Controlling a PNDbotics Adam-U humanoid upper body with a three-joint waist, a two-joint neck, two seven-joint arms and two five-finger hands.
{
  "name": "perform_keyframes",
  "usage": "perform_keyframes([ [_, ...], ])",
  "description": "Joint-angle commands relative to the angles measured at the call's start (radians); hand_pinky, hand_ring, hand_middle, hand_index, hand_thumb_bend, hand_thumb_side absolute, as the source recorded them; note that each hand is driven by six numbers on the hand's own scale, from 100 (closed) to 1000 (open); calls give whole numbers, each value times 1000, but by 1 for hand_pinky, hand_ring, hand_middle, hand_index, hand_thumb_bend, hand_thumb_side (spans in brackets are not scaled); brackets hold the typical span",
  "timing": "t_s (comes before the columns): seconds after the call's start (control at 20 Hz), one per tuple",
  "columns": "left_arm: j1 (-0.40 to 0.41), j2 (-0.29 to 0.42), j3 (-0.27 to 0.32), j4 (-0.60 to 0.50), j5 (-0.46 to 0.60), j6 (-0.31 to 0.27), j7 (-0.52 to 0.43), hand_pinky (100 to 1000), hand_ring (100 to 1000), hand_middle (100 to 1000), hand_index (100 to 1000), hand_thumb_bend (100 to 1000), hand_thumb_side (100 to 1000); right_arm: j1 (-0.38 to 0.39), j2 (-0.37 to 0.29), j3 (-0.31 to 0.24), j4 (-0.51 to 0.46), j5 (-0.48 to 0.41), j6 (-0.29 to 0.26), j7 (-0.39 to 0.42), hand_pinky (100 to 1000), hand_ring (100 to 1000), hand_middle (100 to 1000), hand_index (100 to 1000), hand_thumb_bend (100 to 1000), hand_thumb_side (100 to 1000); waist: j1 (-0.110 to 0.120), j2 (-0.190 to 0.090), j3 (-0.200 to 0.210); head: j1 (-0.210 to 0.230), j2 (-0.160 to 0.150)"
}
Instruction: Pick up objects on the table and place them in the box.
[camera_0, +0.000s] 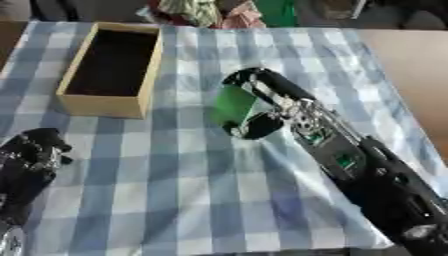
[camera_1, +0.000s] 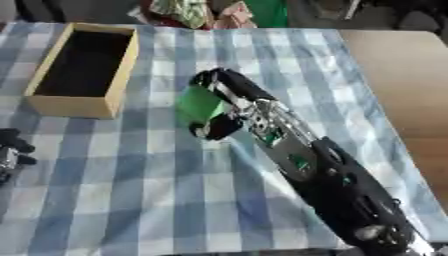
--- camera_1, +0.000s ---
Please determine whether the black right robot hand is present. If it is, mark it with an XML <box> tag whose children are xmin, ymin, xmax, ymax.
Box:
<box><xmin>187</xmin><ymin>67</ymin><xmax>279</xmax><ymax>141</ymax></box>

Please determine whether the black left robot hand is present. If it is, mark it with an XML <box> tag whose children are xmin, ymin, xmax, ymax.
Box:
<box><xmin>0</xmin><ymin>127</ymin><xmax>39</xmax><ymax>186</ymax></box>

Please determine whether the green cylinder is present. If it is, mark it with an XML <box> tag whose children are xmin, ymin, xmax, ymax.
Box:
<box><xmin>175</xmin><ymin>84</ymin><xmax>230</xmax><ymax>128</ymax></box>

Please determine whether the tan cardboard box black inside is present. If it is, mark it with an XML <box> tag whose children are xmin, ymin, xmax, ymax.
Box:
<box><xmin>22</xmin><ymin>22</ymin><xmax>142</xmax><ymax>120</ymax></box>

